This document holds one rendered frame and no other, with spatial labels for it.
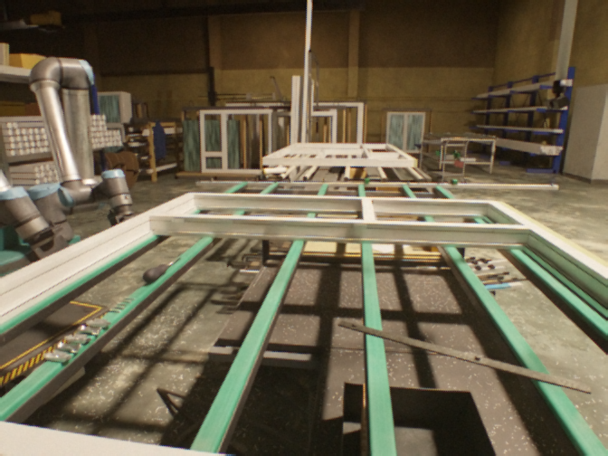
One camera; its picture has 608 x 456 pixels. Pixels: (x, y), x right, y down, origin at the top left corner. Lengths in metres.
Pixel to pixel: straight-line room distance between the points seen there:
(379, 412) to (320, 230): 0.84
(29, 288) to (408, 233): 1.12
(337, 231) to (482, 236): 0.50
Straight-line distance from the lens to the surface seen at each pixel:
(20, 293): 1.10
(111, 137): 6.45
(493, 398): 1.17
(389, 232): 1.35
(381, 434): 0.60
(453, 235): 1.39
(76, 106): 2.07
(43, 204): 2.11
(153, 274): 1.07
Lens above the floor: 1.28
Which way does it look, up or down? 16 degrees down
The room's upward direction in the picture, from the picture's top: straight up
